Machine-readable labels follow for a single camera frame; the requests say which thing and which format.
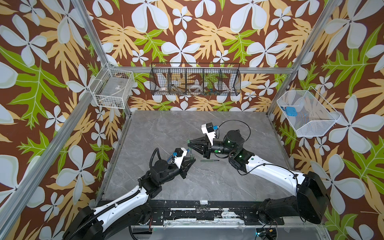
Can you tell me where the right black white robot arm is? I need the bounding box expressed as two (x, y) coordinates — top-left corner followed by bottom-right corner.
(188, 130), (331, 224)

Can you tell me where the wrist white camera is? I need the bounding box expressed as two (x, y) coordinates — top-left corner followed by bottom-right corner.
(201, 123), (219, 145)
(173, 148), (188, 169)

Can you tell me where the white wire basket left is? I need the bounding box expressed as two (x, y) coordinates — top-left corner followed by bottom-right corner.
(90, 66), (136, 109)

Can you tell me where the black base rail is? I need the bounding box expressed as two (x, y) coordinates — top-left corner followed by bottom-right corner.
(125, 199), (286, 226)

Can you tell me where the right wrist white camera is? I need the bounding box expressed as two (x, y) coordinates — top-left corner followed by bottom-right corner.
(201, 123), (219, 145)

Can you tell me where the blue object in basket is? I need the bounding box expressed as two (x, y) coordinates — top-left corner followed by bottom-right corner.
(284, 107), (298, 117)

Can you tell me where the white wire basket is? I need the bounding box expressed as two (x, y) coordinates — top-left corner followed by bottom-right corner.
(277, 87), (342, 138)
(90, 66), (136, 109)

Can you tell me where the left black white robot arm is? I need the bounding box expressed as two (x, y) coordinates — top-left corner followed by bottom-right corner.
(63, 148), (196, 240)

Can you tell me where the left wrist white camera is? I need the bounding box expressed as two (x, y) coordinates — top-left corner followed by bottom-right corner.
(173, 148), (188, 169)

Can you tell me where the black wire basket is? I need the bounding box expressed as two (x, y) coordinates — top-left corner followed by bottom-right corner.
(149, 62), (242, 96)

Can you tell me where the white wire basket right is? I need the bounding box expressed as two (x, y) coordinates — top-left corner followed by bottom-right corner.
(277, 87), (342, 138)

